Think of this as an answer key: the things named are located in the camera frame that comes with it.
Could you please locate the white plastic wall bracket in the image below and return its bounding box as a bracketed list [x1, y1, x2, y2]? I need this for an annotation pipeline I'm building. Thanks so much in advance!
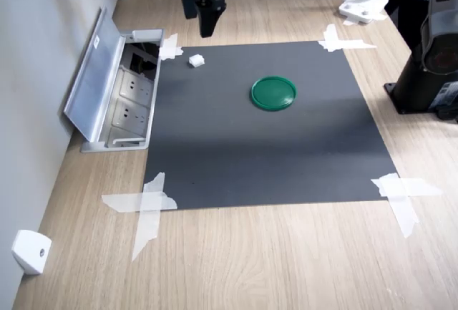
[11, 229, 52, 276]

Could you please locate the white power socket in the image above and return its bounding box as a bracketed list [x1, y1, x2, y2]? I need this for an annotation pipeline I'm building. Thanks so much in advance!
[117, 69, 153, 100]
[111, 99, 150, 132]

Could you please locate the white tape cross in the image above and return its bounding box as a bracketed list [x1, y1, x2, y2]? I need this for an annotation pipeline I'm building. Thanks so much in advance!
[318, 23, 378, 54]
[158, 33, 185, 62]
[101, 171, 178, 263]
[370, 172, 444, 240]

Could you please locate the dark grey mat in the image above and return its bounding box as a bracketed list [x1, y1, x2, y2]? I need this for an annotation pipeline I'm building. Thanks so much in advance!
[144, 40, 399, 212]

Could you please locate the aluminium cable duct box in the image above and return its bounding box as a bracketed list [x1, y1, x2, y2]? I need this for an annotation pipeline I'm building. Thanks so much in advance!
[79, 28, 166, 154]

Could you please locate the small white plastic terminal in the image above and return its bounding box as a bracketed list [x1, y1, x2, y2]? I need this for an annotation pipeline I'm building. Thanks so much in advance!
[188, 53, 206, 69]

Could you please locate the round green lid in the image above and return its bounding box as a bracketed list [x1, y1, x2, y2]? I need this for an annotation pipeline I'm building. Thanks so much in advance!
[249, 75, 298, 112]

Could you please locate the person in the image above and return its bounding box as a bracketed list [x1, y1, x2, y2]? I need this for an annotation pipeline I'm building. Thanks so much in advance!
[359, 0, 438, 57]

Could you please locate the aluminium cable duct lid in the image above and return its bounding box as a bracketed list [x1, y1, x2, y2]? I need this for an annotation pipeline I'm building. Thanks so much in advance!
[63, 6, 127, 144]

